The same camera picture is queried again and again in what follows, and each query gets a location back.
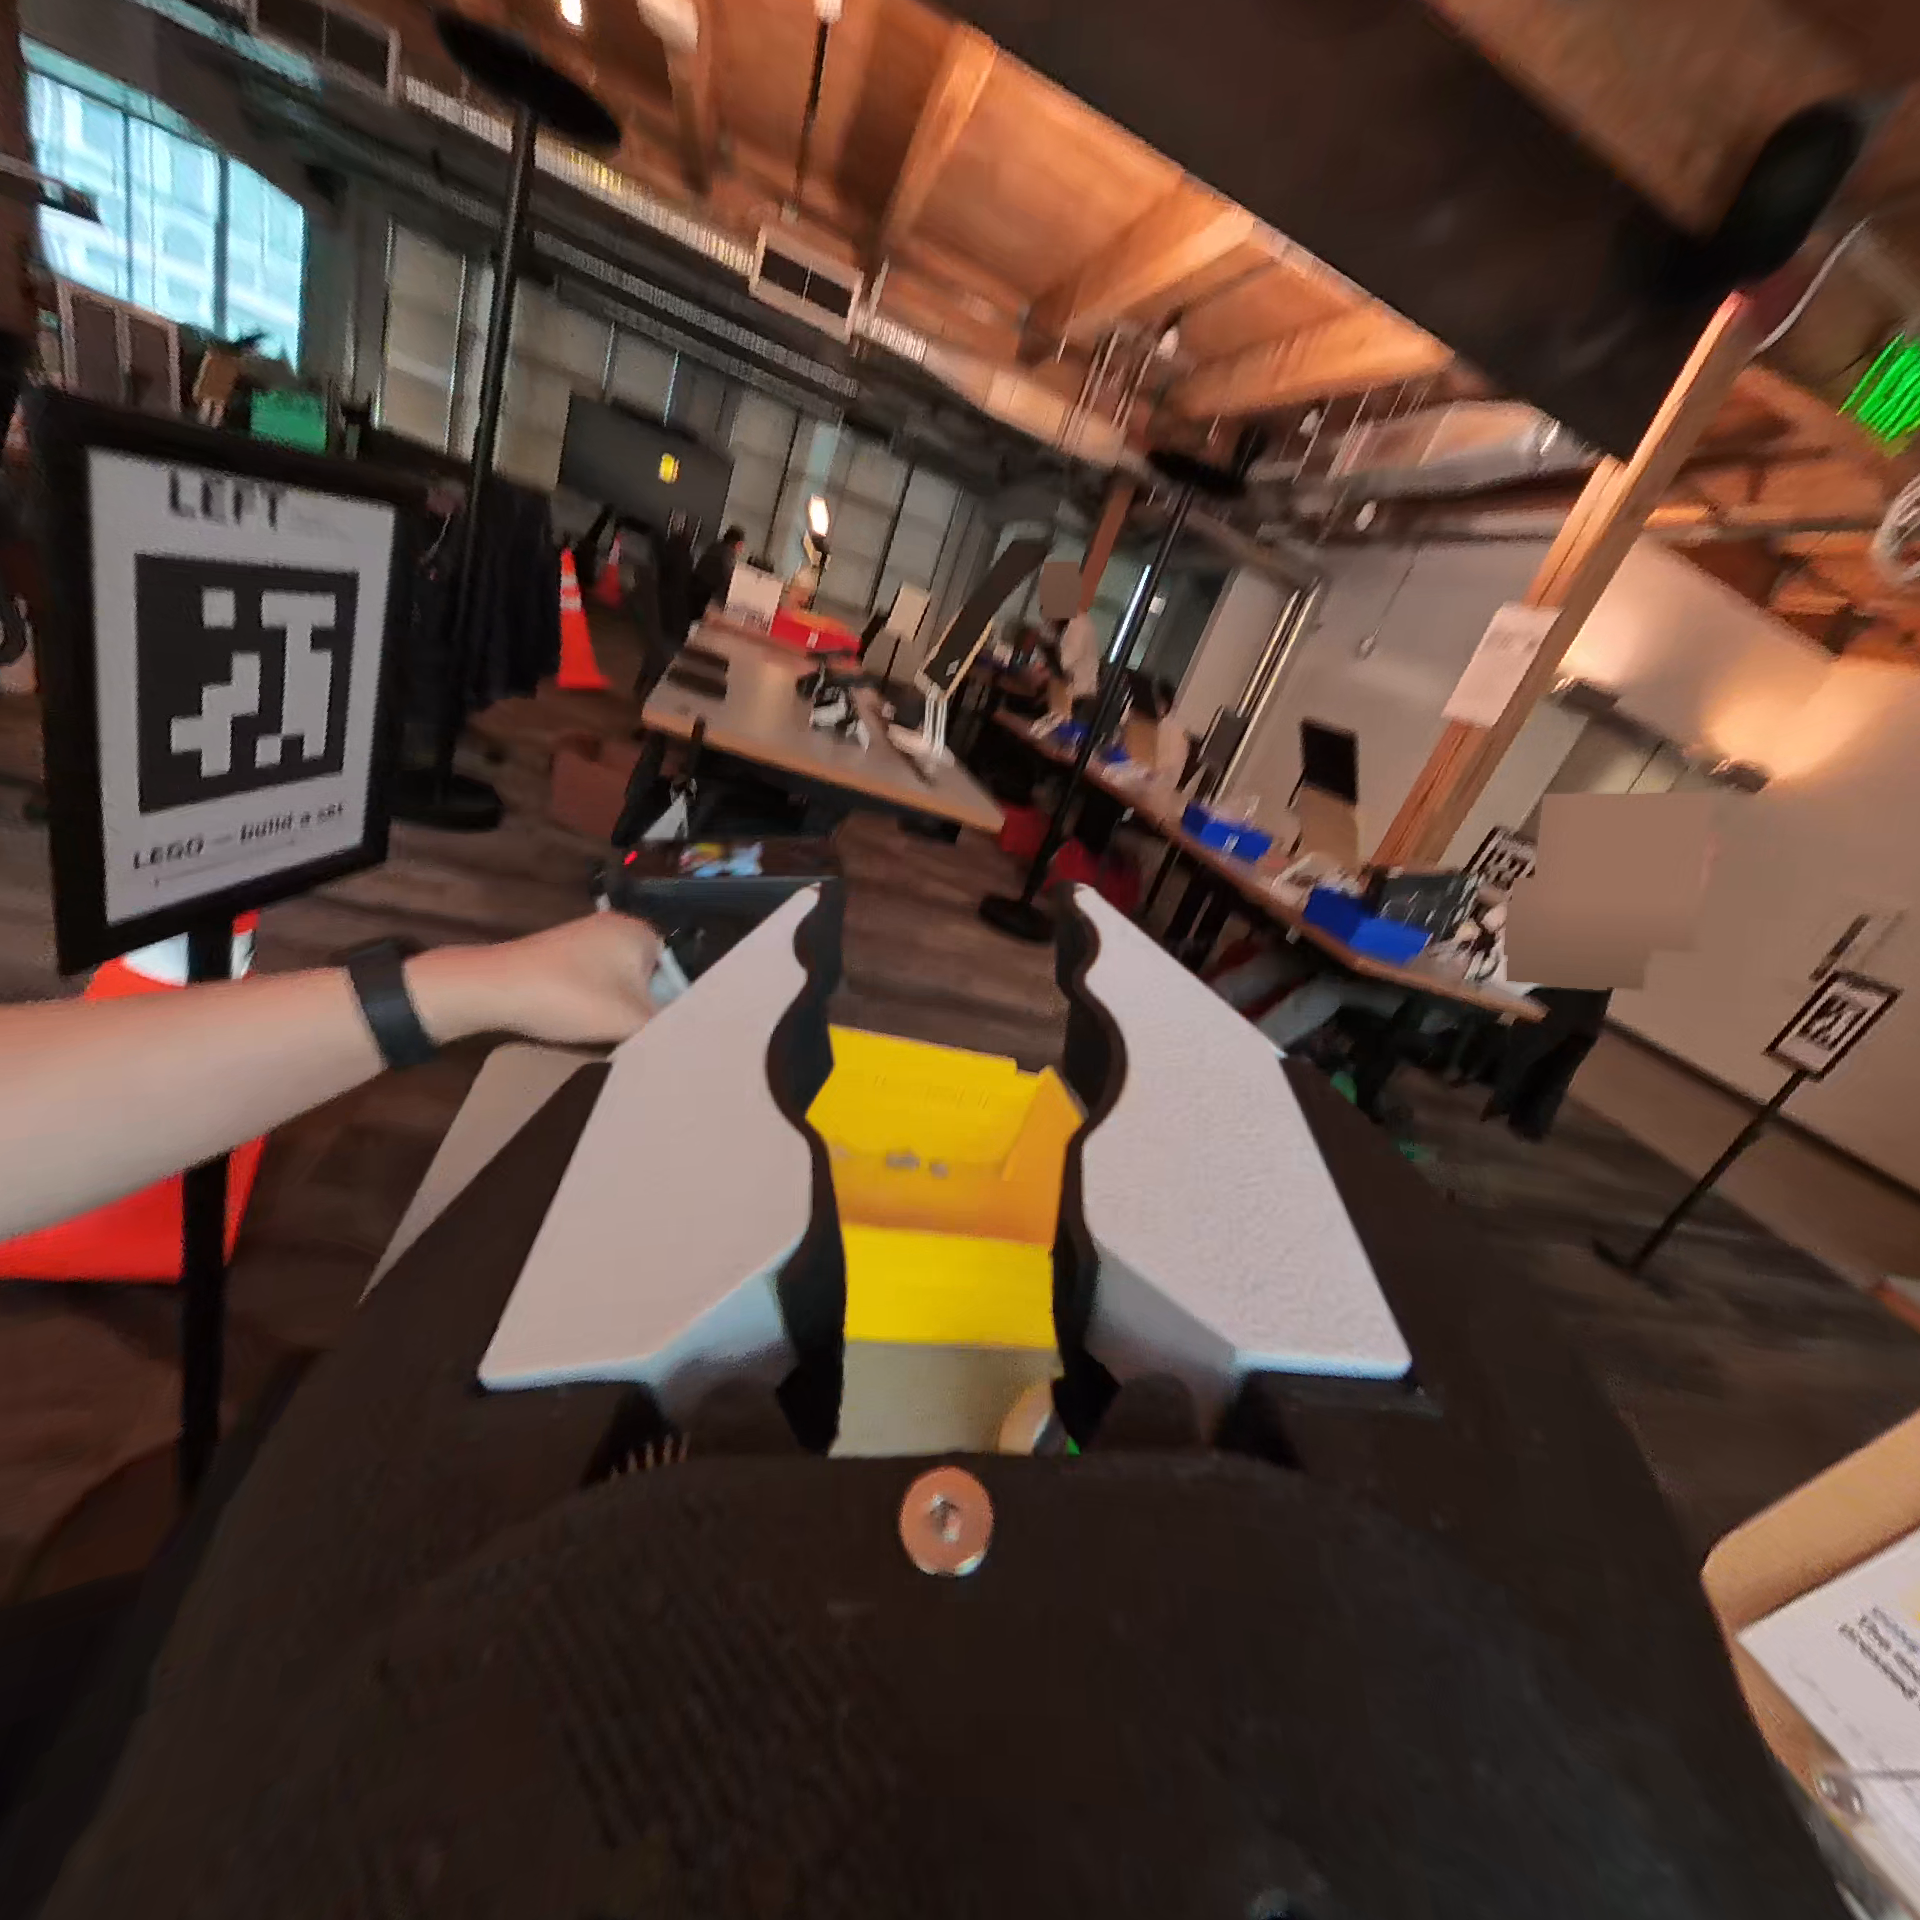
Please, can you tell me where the tag sign on black stand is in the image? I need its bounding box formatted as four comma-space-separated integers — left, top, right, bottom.
23, 385, 413, 1502
1593, 966, 1903, 1277

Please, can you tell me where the person's left hand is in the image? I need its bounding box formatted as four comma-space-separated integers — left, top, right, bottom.
411, 910, 669, 1047

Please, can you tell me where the long wooden edged table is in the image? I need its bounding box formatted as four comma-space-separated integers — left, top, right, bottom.
989, 704, 1553, 1038

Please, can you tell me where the white black device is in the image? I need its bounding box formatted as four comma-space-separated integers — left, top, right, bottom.
802, 668, 962, 774

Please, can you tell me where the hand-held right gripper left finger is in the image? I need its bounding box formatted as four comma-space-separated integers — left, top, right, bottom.
478, 881, 848, 1441

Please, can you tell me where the printed instruction sheet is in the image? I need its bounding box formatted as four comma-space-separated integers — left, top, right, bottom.
1737, 1529, 1920, 1863

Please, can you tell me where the wooden display board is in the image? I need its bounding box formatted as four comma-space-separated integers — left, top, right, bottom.
1703, 1409, 1920, 1920

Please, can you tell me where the white paper notice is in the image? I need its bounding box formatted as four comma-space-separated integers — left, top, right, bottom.
1440, 602, 1560, 729

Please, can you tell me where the orange traffic cone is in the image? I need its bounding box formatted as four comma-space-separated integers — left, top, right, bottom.
0, 913, 269, 1284
555, 546, 611, 695

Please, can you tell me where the dark overhead bar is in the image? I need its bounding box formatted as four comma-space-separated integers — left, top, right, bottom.
936, 0, 1899, 460

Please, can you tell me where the black wristband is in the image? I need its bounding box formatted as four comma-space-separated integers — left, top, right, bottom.
344, 937, 442, 1074

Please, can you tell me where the person's left forearm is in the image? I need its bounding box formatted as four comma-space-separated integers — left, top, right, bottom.
0, 959, 377, 1244

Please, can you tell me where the black tilted monitor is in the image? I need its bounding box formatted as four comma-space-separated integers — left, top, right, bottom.
919, 537, 1050, 693

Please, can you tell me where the long grey work table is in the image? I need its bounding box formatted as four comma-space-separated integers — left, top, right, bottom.
641, 614, 1008, 841

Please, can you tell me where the brown cardboard box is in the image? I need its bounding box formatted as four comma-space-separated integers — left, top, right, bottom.
546, 736, 647, 841

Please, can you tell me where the large window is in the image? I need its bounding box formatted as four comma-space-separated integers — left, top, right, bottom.
23, 36, 307, 360

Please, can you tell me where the black pole lamp stand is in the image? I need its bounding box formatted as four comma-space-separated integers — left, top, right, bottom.
393, 12, 623, 833

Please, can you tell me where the wooden post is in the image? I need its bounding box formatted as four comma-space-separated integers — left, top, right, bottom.
1371, 286, 1758, 873

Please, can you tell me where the yellow plastic bin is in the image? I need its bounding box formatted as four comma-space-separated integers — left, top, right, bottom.
805, 1023, 1086, 1346

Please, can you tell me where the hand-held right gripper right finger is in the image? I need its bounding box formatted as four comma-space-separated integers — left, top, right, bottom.
1049, 881, 1414, 1449

